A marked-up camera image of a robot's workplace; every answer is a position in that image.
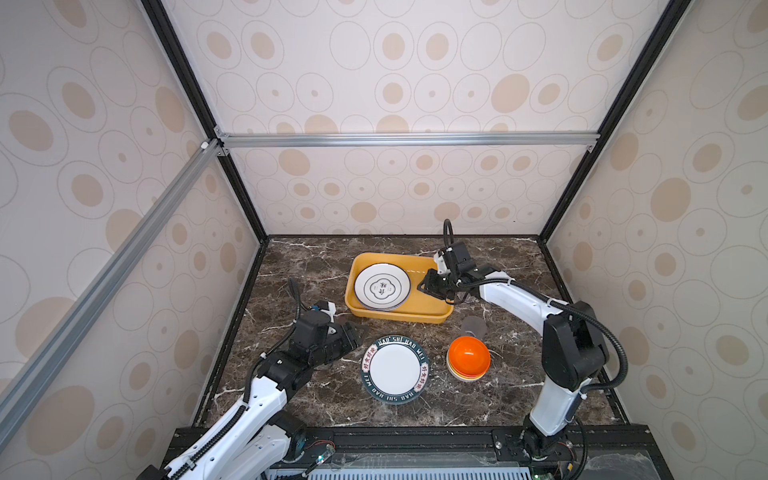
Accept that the white plate quatrefoil pattern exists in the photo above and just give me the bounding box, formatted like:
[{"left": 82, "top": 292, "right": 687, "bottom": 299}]
[{"left": 354, "top": 263, "right": 411, "bottom": 311}]

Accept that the white plate green rim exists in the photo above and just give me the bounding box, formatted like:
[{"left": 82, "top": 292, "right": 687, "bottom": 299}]
[{"left": 360, "top": 335, "right": 431, "bottom": 405}]

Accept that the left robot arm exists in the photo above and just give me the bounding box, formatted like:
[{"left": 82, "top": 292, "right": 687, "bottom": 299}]
[{"left": 138, "top": 301, "right": 366, "bottom": 479}]

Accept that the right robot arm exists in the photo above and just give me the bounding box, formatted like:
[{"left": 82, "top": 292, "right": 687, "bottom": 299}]
[{"left": 418, "top": 241, "right": 629, "bottom": 442}]

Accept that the yellow plastic bin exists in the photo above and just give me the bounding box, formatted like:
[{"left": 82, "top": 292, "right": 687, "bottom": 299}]
[{"left": 345, "top": 252, "right": 454, "bottom": 324}]

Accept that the pink transparent cup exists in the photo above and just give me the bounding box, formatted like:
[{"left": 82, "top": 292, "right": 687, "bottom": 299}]
[{"left": 334, "top": 316, "right": 356, "bottom": 330}]

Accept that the clear cup near bowl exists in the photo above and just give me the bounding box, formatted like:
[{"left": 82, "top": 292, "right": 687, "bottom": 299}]
[{"left": 461, "top": 316, "right": 488, "bottom": 340}]

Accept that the orange bowl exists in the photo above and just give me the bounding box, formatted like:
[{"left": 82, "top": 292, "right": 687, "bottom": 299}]
[{"left": 446, "top": 336, "right": 491, "bottom": 375}]

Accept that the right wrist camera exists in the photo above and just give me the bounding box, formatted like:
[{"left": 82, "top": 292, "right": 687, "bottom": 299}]
[{"left": 433, "top": 250, "right": 450, "bottom": 275}]

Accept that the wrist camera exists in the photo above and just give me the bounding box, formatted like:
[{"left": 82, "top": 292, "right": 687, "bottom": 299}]
[
  {"left": 314, "top": 300, "right": 336, "bottom": 320},
  {"left": 433, "top": 250, "right": 450, "bottom": 275}
]

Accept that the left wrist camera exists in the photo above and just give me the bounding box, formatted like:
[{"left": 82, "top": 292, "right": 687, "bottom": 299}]
[{"left": 314, "top": 300, "right": 336, "bottom": 320}]

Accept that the horizontal aluminium rail back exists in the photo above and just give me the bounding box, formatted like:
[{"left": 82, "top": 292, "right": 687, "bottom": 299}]
[{"left": 222, "top": 131, "right": 600, "bottom": 148}]

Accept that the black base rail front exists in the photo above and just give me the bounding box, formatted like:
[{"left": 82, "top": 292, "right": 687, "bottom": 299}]
[{"left": 157, "top": 424, "right": 674, "bottom": 480}]

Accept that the diagonal aluminium rail left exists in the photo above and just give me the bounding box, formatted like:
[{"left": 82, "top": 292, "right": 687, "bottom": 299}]
[{"left": 1, "top": 138, "right": 222, "bottom": 449}]

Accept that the black frame post right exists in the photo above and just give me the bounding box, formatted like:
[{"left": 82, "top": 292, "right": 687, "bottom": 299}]
[{"left": 538, "top": 0, "right": 692, "bottom": 243}]

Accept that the black frame post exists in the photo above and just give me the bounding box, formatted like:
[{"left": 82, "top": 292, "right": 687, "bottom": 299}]
[
  {"left": 140, "top": 0, "right": 269, "bottom": 244},
  {"left": 538, "top": 0, "right": 692, "bottom": 243}
]

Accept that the black frame post left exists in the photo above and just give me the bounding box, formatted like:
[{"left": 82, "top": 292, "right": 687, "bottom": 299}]
[{"left": 140, "top": 0, "right": 269, "bottom": 244}]

